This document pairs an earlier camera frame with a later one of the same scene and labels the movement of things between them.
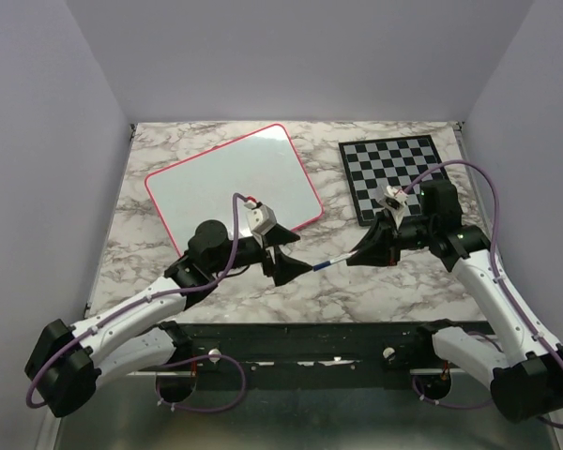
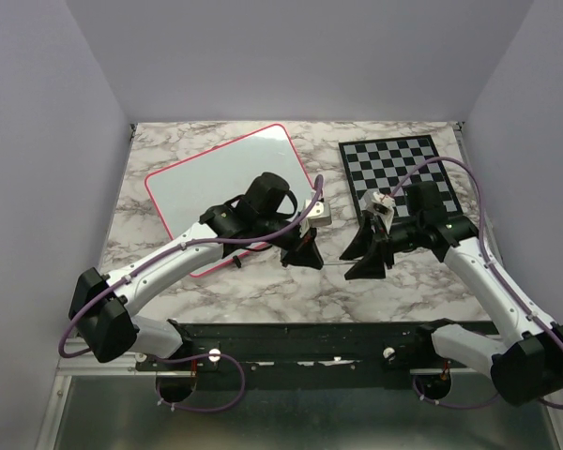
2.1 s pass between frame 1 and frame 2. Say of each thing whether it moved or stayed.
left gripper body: moved
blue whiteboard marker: moved
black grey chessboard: stayed
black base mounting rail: stayed
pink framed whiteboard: stayed
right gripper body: stayed
